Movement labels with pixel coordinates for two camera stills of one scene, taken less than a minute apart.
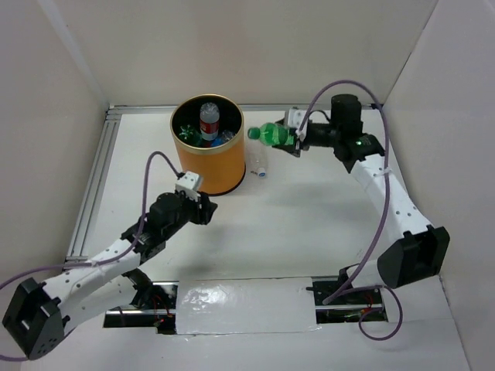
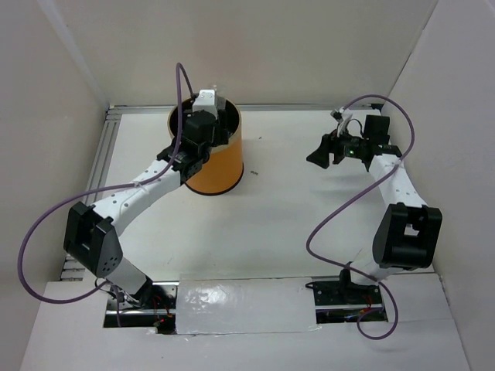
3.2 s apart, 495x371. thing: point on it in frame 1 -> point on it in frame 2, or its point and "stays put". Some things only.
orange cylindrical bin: x=207 y=131 stays put
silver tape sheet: x=245 y=306 stays put
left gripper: x=203 y=215 -> x=221 y=129
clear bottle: x=257 y=157 -> x=220 y=102
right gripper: x=292 y=149 -> x=320 y=156
